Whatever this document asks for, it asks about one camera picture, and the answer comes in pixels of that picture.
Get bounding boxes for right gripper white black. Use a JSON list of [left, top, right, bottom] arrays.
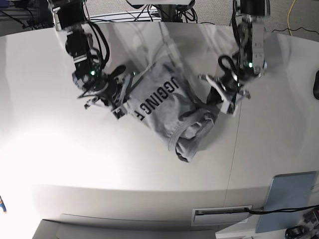
[[84, 71, 136, 119]]

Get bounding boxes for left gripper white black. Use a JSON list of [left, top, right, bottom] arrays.
[[198, 73, 251, 115]]

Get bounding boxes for grey T-shirt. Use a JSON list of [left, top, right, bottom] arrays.
[[125, 57, 219, 163]]

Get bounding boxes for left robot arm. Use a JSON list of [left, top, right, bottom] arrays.
[[198, 0, 271, 115]]

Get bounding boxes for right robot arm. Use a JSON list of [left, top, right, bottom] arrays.
[[48, 0, 132, 119]]

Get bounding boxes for black object right edge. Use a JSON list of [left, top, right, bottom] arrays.
[[313, 71, 319, 100]]

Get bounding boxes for blue grey tablet pad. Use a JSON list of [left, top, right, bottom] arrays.
[[255, 171, 317, 234]]

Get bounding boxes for black device bottom right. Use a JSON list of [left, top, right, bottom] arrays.
[[285, 225, 309, 239]]

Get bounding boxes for colourful tool at edge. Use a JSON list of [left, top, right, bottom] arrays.
[[0, 197, 6, 214]]

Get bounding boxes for central camera mount stand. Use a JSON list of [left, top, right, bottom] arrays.
[[126, 0, 198, 23]]

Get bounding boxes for white cable slot tray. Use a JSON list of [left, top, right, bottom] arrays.
[[191, 205, 252, 227]]

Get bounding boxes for black cable on table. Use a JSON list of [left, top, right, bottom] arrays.
[[244, 205, 319, 215]]

